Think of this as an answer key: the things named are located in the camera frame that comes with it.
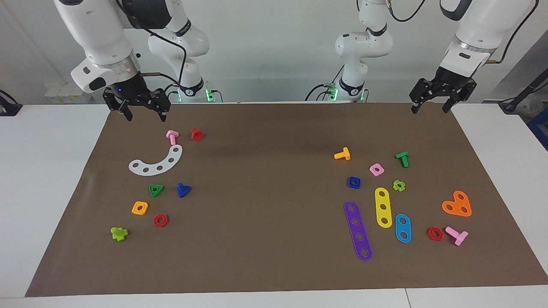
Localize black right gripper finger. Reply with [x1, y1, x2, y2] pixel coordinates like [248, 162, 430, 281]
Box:
[103, 88, 133, 121]
[148, 89, 172, 121]

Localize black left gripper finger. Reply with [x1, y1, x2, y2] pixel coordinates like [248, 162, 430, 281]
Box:
[409, 78, 437, 114]
[443, 80, 477, 113]

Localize white box yellow label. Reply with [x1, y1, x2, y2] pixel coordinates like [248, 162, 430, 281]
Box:
[45, 83, 92, 104]

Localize black pole stand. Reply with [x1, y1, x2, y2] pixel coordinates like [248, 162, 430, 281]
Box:
[499, 71, 548, 113]

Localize white curved perforated plate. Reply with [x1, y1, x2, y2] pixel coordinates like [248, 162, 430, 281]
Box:
[128, 145, 183, 176]

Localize blue crate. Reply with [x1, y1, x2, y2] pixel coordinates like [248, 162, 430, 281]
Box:
[527, 107, 548, 150]

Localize black clamp device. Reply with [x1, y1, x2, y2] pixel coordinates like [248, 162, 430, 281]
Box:
[0, 90, 22, 116]

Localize orange heart-shaped plate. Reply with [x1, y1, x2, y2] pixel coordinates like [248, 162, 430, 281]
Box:
[441, 190, 472, 217]

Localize yellow three-hole bar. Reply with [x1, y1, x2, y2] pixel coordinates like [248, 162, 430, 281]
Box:
[375, 187, 393, 228]

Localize blue two-hole bar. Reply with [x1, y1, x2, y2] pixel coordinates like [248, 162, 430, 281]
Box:
[395, 213, 412, 244]

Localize purple four-hole bar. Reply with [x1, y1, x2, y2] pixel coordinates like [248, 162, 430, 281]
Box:
[344, 201, 373, 261]

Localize brown table mat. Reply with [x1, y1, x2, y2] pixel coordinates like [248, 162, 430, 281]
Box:
[25, 102, 548, 297]

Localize black base cables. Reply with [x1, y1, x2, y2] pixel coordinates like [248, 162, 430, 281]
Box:
[165, 83, 223, 103]
[305, 64, 345, 102]

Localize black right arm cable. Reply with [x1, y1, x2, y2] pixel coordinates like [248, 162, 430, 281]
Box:
[116, 0, 189, 102]

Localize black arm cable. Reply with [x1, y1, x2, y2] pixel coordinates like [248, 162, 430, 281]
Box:
[116, 0, 189, 102]
[385, 0, 540, 65]

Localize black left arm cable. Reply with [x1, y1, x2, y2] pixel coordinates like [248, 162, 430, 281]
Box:
[385, 0, 540, 65]

